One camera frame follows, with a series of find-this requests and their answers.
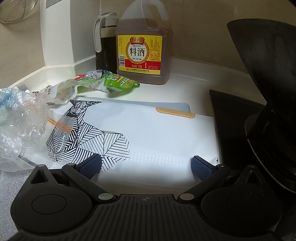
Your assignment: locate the metal mesh strainer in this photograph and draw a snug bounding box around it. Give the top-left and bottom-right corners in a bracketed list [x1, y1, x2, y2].
[0, 0, 38, 24]

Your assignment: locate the white geometric print mat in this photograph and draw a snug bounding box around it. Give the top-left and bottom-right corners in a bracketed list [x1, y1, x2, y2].
[23, 98, 219, 188]

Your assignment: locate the green snack wrapper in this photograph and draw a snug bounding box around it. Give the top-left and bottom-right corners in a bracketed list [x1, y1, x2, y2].
[77, 70, 141, 94]

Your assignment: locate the black wok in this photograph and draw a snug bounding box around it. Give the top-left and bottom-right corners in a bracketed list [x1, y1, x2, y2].
[227, 20, 296, 193]

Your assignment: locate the dark sauce dispenser bottle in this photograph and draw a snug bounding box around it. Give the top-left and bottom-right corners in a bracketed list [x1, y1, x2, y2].
[94, 13, 119, 70]

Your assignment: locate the clear plastic bag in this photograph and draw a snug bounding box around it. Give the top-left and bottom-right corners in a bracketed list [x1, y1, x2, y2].
[0, 88, 50, 172]

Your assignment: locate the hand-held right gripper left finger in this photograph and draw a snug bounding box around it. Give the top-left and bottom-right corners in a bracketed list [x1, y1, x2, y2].
[29, 153, 117, 205]

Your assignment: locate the grey mat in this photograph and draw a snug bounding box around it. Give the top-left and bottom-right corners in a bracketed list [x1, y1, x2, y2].
[0, 84, 193, 234]

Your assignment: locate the black stove top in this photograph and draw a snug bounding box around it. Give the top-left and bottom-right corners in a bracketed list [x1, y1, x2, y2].
[209, 89, 296, 193]

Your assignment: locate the amber cooking wine jug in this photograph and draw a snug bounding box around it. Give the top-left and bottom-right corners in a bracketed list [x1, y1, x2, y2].
[115, 0, 174, 85]

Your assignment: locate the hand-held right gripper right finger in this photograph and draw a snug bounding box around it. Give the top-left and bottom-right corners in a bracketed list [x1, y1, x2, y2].
[177, 156, 266, 202]

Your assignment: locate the orange-striped zip bag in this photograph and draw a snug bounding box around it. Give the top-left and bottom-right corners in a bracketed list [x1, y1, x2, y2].
[46, 116, 78, 163]

